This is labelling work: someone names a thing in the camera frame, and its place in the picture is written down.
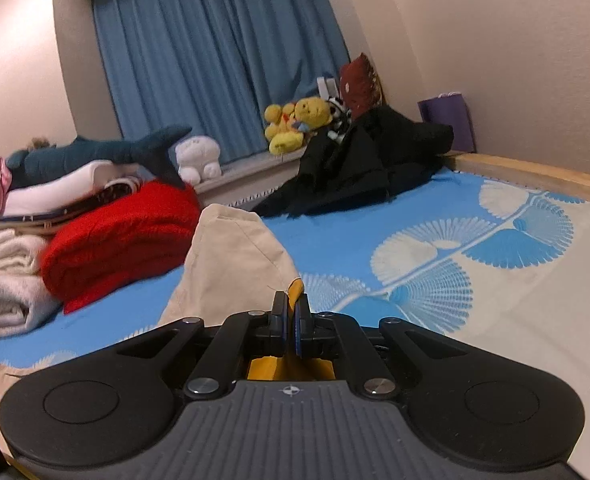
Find blue and white bedsheet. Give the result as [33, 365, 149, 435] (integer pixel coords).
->
[0, 166, 590, 376]

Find red folded blanket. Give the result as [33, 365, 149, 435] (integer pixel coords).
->
[40, 180, 202, 314]

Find brown teddy plush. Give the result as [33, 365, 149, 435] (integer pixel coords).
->
[26, 136, 51, 152]

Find white folded pillow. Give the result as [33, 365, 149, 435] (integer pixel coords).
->
[3, 160, 138, 216]

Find navy patterned folded cloth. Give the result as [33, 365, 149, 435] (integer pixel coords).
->
[0, 176, 143, 236]

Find wooden bed frame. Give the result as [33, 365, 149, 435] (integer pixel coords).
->
[444, 153, 590, 202]

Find beige and mustard hooded jacket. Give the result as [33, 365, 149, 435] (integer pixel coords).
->
[0, 205, 304, 401]

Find cream folded blanket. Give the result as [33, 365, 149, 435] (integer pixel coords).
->
[0, 230, 48, 275]

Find yellow plush toys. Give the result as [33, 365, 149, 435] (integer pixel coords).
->
[263, 96, 333, 156]

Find purple bag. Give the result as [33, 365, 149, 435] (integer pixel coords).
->
[417, 92, 476, 153]

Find blue curtain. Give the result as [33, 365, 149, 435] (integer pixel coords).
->
[92, 0, 349, 162]

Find white plush toy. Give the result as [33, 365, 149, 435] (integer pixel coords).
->
[174, 136, 222, 186]

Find blue shark plush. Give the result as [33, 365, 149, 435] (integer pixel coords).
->
[5, 126, 192, 191]

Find grey-white folded blanket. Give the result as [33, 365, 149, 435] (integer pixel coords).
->
[0, 274, 60, 338]

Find dark red cushion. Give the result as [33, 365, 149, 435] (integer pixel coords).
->
[339, 53, 385, 119]

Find black clothes pile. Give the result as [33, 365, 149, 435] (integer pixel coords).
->
[252, 105, 454, 218]

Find black white striped plush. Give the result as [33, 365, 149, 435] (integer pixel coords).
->
[326, 96, 351, 144]

